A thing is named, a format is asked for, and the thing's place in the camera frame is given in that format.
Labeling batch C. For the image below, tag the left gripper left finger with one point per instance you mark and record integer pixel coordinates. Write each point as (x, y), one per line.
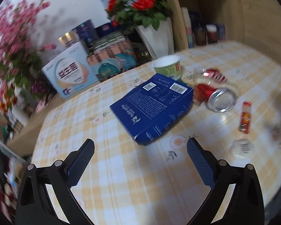
(34, 205)

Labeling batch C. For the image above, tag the plaid floral tablecloth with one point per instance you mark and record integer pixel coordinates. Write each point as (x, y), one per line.
(126, 183)

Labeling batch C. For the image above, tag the stacked pastel cups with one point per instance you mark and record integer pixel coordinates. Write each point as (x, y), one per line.
(188, 27)

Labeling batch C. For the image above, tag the red rose bouquet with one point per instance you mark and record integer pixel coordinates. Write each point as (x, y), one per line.
(133, 13)

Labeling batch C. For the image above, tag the gold white box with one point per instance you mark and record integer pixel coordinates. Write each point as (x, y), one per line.
(68, 39)

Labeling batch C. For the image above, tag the dark blue starry box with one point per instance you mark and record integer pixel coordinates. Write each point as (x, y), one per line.
(86, 32)

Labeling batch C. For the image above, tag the pink blossom plant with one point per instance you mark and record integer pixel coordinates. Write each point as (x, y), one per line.
(20, 62)

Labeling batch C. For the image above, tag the red cup with lid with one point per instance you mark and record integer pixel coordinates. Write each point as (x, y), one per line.
(211, 33)

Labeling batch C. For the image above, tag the low wooden cabinet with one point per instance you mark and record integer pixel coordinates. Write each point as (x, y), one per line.
(23, 143)

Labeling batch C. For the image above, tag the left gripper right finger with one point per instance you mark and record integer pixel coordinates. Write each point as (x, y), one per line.
(246, 204)

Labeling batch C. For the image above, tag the green paper cup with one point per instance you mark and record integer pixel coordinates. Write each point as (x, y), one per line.
(168, 66)

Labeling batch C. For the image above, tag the clear plastic wrapper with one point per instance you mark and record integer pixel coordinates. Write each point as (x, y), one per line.
(198, 76)

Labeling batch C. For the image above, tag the white probiotic box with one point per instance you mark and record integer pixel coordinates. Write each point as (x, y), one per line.
(69, 72)

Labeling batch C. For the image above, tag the wooden shelf unit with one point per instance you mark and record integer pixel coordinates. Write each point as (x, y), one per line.
(256, 23)

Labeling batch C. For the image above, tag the small blue box on shelf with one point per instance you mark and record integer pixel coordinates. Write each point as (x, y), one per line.
(220, 31)

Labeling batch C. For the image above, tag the red crushed soda can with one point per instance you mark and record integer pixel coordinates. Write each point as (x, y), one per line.
(219, 96)

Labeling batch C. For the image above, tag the white flower vase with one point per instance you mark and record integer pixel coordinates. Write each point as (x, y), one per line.
(159, 42)

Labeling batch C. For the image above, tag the teal bowl gift box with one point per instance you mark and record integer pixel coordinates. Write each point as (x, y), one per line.
(110, 60)

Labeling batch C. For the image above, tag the red snack stick wrapper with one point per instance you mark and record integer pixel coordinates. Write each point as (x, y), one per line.
(245, 117)

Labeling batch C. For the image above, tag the dark blue cardboard box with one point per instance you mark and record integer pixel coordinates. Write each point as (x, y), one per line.
(153, 107)

